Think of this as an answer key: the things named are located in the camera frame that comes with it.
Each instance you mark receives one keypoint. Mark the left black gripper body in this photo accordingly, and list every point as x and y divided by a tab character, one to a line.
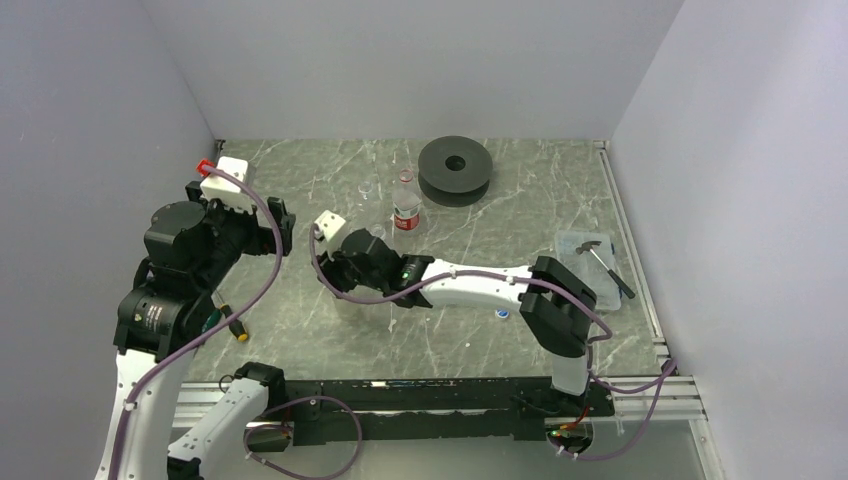
262	239

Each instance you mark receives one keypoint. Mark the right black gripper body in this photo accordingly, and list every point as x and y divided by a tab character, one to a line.
341	274

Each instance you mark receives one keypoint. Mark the clear bottle red label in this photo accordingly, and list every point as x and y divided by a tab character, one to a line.
406	202

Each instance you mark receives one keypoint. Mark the brown bottle green cap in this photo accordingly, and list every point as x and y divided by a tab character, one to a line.
352	313

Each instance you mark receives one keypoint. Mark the clear bottle white cap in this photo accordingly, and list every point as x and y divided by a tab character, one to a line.
378	230

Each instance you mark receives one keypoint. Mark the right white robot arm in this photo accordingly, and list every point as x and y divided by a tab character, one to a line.
557	307

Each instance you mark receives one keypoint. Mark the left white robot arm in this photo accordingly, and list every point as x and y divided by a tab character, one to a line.
168	314

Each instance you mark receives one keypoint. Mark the black yellow screwdriver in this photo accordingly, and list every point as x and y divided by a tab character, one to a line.
236	326

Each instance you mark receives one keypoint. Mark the black round disc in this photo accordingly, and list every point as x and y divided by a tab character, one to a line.
454	171

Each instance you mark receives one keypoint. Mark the clear plastic tray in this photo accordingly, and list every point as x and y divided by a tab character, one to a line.
587	268

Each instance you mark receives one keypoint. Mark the hammer in tray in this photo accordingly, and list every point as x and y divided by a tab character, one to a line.
590	247

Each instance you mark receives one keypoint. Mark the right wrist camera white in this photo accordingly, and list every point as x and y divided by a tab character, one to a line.
331	229

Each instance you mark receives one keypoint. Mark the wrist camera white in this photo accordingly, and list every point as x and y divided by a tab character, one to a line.
331	229
216	185

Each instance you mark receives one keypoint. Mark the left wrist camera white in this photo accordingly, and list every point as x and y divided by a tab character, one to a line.
216	185

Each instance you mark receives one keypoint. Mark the green handled screwdriver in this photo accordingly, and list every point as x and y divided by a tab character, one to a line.
212	320

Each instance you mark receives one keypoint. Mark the black base frame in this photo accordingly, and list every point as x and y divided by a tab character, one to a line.
323	411

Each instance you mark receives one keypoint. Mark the aluminium rail right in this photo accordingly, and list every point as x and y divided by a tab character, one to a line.
679	398

